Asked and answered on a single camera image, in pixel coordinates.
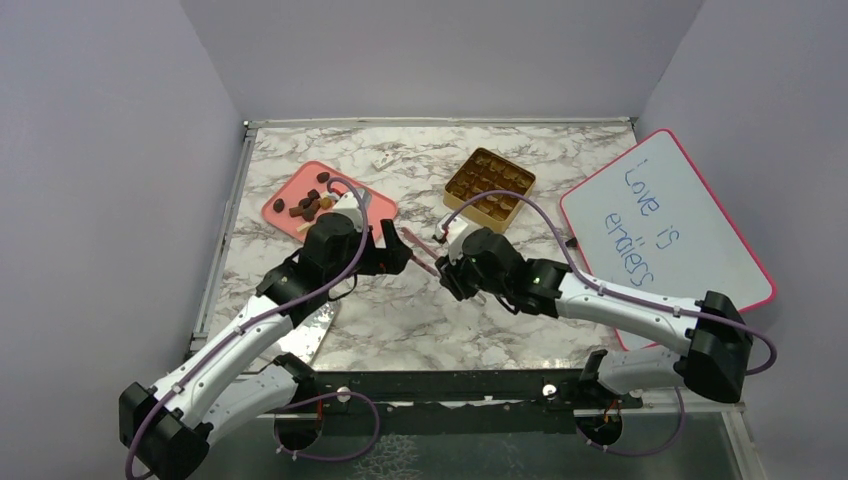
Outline pink silicone tongs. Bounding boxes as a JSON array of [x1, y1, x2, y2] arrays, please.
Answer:
[[401, 226, 439, 277]]

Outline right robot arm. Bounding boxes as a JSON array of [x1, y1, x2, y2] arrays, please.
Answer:
[[434, 228, 753, 407]]

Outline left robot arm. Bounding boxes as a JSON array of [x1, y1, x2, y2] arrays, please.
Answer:
[[118, 211, 413, 479]]

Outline gold chocolate tin box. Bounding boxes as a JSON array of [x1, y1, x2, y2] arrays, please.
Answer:
[[443, 147, 536, 233]]

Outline small white card box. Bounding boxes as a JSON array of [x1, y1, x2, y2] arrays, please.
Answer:
[[371, 154, 396, 171]]

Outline pink plastic tray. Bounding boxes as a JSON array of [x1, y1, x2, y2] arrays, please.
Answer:
[[261, 161, 398, 242]]

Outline pink framed whiteboard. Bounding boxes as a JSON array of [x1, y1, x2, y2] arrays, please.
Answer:
[[560, 129, 777, 312]]

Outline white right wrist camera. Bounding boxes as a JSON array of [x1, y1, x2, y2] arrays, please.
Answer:
[[434, 217, 473, 264]]

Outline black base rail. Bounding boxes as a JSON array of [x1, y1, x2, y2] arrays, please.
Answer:
[[273, 369, 642, 447]]

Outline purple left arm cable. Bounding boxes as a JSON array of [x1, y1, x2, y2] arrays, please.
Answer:
[[124, 176, 372, 480]]

